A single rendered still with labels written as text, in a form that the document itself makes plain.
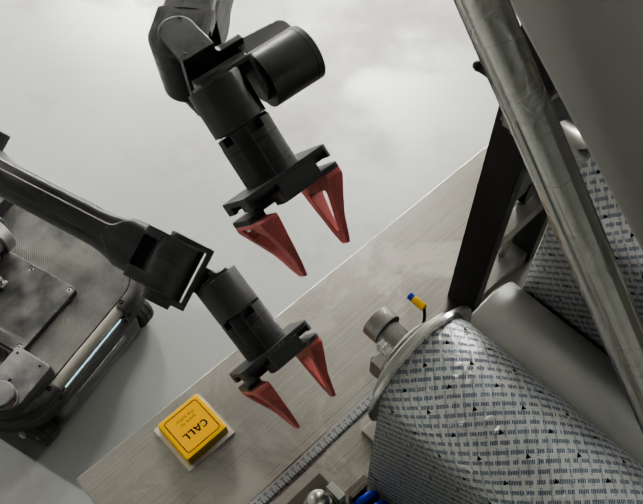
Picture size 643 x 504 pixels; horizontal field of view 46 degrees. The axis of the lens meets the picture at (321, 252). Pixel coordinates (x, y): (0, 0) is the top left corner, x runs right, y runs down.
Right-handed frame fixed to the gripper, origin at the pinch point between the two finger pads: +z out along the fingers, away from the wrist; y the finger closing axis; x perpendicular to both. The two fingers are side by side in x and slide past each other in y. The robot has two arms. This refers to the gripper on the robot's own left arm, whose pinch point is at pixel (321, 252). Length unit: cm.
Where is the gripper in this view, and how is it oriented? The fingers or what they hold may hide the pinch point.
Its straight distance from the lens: 76.0
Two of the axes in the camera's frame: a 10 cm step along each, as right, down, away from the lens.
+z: 5.2, 8.3, 2.2
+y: -7.3, 5.6, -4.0
